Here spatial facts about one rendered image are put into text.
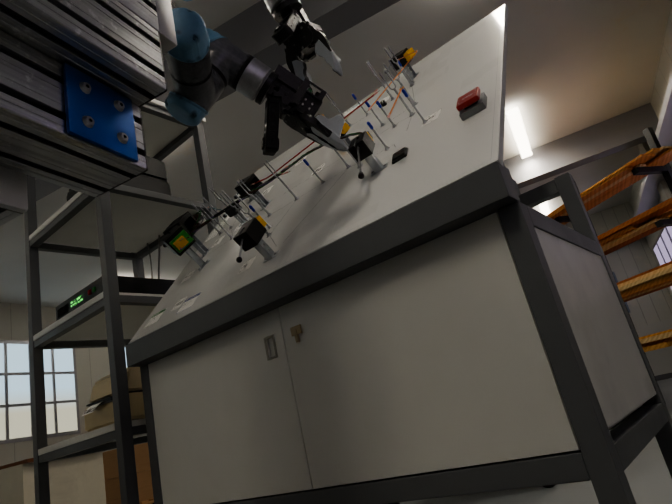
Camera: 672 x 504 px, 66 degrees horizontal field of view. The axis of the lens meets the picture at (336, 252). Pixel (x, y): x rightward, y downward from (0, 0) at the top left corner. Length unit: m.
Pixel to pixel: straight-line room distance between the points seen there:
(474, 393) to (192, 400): 0.79
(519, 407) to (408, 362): 0.21
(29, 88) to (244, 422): 0.92
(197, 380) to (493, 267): 0.84
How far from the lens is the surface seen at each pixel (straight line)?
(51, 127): 0.59
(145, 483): 7.27
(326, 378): 1.12
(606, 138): 6.67
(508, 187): 0.91
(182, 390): 1.49
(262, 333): 1.25
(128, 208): 2.11
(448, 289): 0.96
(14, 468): 5.29
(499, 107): 1.12
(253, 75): 1.08
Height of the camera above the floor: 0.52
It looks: 18 degrees up
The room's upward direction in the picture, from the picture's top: 13 degrees counter-clockwise
